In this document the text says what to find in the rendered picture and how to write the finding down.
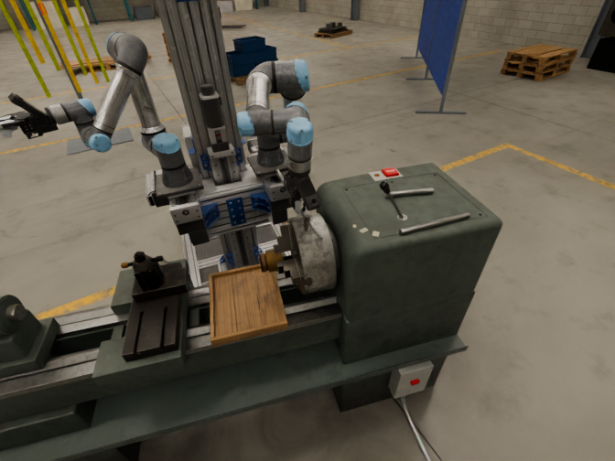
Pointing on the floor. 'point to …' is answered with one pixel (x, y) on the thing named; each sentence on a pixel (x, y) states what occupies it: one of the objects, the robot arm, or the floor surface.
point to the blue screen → (439, 43)
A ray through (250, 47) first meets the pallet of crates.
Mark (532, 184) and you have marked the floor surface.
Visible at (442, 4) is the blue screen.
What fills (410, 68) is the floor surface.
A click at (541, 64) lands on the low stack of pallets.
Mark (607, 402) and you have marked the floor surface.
